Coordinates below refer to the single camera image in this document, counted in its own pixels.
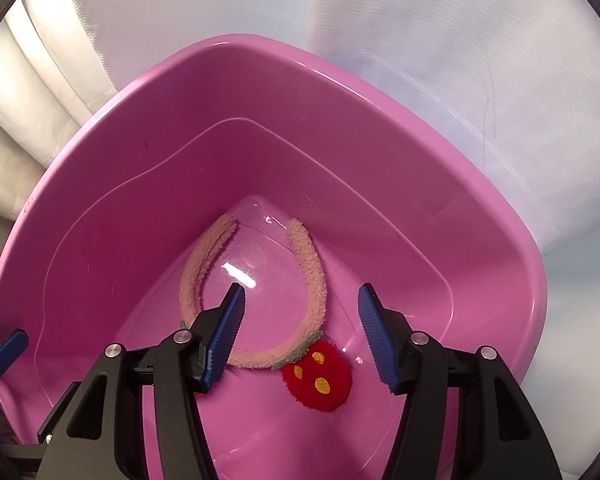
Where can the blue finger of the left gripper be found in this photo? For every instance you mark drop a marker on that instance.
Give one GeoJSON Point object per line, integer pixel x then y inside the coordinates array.
{"type": "Point", "coordinates": [12, 348]}

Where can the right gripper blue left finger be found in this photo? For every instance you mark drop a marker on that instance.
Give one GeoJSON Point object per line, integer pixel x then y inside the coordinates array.
{"type": "Point", "coordinates": [221, 341]}

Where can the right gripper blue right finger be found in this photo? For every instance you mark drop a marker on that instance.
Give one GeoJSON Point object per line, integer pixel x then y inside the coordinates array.
{"type": "Point", "coordinates": [376, 330]}

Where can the pink fuzzy strawberry headband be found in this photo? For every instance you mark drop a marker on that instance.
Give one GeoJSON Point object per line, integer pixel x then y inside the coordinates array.
{"type": "Point", "coordinates": [285, 327]}

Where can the pink plastic tub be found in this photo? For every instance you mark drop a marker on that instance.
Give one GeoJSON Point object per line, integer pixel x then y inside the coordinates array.
{"type": "Point", "coordinates": [247, 126]}

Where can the white curtain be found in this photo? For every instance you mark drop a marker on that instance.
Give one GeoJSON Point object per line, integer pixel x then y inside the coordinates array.
{"type": "Point", "coordinates": [514, 84]}

